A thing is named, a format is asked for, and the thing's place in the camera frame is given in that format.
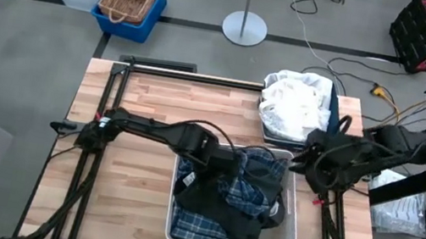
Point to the white plastic mesh laundry basket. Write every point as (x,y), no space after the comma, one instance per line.
(287,234)

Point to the small red tool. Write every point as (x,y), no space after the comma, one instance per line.
(318,201)

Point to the silver floor lamp stand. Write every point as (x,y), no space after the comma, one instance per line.
(244,28)

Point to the black metal table frame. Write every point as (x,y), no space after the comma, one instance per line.
(115,87)

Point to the black floor vent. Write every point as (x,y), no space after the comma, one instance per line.
(157,62)

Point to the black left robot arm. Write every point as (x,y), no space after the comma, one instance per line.
(151,129)

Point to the black support beam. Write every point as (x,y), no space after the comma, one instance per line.
(408,189)

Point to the dark grey hoodie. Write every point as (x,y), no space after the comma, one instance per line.
(216,210)

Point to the blue plastic bin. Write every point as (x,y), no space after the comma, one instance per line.
(128,31)

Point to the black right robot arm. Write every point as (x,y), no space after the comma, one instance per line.
(398,142)

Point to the clear plastic bag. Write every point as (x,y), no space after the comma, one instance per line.
(399,213)

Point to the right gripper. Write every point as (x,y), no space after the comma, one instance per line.
(331,159)

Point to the blue plaid shirt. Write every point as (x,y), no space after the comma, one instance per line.
(195,228)

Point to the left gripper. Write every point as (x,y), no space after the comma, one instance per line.
(225,164)

